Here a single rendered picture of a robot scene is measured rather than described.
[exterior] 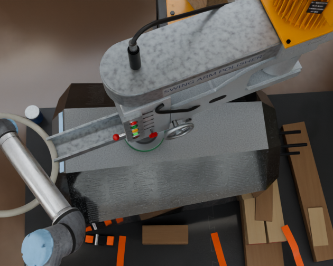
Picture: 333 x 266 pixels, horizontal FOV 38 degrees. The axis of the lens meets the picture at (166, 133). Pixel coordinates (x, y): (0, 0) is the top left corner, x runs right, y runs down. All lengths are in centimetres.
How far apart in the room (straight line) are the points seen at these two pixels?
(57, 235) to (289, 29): 109
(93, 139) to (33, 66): 157
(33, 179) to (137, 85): 54
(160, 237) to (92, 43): 156
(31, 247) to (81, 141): 75
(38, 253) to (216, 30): 99
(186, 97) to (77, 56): 183
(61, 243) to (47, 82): 214
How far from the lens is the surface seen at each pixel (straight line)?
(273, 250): 329
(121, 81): 170
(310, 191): 341
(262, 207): 319
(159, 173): 253
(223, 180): 261
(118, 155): 251
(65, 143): 230
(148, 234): 318
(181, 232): 318
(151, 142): 246
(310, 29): 181
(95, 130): 229
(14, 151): 197
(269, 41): 180
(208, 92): 201
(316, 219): 338
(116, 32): 376
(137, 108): 182
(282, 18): 181
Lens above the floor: 330
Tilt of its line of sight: 74 degrees down
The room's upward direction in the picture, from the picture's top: 2 degrees clockwise
